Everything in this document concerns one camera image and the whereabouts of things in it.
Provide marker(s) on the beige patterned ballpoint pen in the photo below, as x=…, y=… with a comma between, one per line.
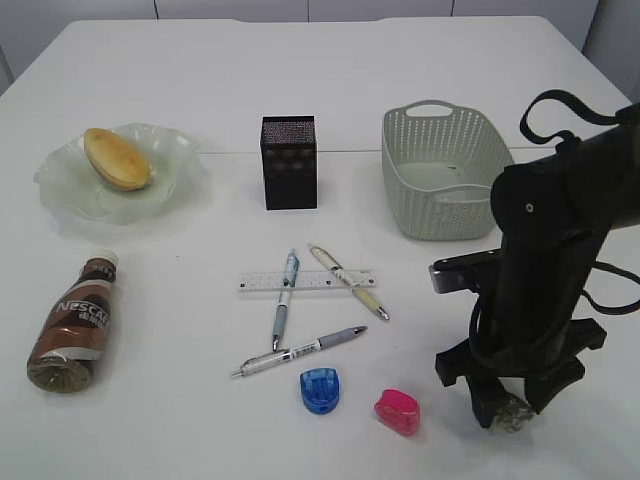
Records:
x=364, y=295

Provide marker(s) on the translucent green wavy plate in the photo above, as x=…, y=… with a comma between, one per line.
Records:
x=68, y=182

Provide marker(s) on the pink pencil sharpener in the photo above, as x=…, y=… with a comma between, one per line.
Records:
x=398, y=411

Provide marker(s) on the grey paper ball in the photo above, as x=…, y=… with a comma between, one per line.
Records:
x=513, y=416

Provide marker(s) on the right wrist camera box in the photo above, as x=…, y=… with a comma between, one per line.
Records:
x=477, y=272

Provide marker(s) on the transparent plastic ruler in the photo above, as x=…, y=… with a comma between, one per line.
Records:
x=263, y=282

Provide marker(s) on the grey grip ballpoint pen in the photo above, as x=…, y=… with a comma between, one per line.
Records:
x=282, y=356

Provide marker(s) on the blue grip ballpoint pen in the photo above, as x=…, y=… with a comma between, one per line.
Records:
x=286, y=288

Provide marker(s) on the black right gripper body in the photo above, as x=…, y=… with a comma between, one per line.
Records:
x=484, y=357

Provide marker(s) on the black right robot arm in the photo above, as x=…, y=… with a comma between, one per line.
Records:
x=554, y=215

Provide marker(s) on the blue pencil sharpener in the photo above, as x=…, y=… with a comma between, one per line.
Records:
x=320, y=390

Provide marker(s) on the brown Nescafe coffee bottle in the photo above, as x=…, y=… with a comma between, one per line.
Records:
x=73, y=338

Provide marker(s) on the black mesh pen holder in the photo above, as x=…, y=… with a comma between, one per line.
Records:
x=289, y=162

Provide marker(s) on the light green plastic basket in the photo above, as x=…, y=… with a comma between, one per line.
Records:
x=439, y=162

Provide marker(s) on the yellow bread loaf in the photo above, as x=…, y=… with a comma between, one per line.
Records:
x=115, y=160

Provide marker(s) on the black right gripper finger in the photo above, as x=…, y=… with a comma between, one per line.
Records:
x=539, y=392
x=488, y=397

